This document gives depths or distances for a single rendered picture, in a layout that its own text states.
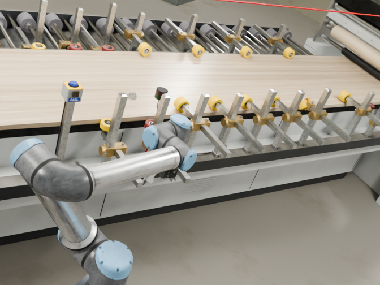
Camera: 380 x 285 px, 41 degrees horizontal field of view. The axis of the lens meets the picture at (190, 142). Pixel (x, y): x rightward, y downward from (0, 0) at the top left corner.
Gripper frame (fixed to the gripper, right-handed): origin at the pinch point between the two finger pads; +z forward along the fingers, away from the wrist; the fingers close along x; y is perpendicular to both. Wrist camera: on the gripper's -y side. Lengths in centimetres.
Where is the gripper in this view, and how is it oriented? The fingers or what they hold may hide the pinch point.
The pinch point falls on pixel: (156, 182)
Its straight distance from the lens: 229.6
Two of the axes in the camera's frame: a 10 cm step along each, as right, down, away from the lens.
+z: -2.9, 8.0, 5.3
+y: 4.7, 6.0, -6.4
